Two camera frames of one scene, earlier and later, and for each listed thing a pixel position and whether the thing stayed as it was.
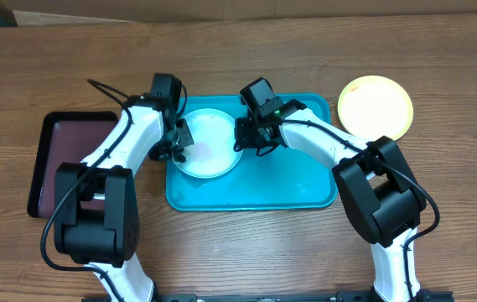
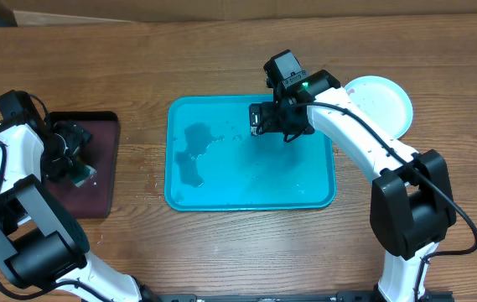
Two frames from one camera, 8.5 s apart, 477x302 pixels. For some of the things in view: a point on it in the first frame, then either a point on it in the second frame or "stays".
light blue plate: [213, 153] → [384, 102]
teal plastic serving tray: [282, 179] stays
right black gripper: [246, 142] → [267, 111]
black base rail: [341, 296] stays
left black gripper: [156, 153] → [78, 137]
